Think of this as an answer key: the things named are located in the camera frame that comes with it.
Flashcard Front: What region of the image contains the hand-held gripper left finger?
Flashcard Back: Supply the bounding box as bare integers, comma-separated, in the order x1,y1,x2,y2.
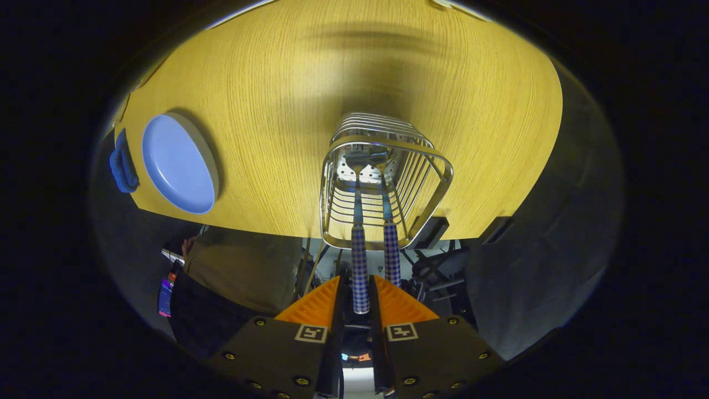
208,275,345,399

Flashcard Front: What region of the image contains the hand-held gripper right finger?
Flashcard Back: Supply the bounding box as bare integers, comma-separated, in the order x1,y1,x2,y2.
370,275,506,399

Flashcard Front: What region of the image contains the fork with blue checked handle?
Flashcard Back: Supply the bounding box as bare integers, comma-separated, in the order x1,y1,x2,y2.
346,150,371,315

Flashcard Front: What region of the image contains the spoon with blue checked handle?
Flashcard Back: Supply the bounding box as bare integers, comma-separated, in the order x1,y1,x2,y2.
371,150,401,289

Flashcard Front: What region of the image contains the black metal stand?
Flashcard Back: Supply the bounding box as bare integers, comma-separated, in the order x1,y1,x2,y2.
399,244,471,325

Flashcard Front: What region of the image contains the glowing monitor screen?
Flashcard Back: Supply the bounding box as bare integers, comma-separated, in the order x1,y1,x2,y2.
158,277,175,318

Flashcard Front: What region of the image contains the blue round plate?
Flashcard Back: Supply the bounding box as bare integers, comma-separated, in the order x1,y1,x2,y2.
141,113,220,215

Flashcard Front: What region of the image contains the blue folded cloth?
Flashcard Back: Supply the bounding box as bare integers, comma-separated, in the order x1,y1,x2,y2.
109,129,140,194

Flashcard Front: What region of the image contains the black table bracket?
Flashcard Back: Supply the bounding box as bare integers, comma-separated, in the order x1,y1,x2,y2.
479,217,514,245
413,217,450,250

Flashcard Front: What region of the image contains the metal wire cutlery rack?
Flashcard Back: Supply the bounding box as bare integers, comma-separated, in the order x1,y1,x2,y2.
320,112,454,251

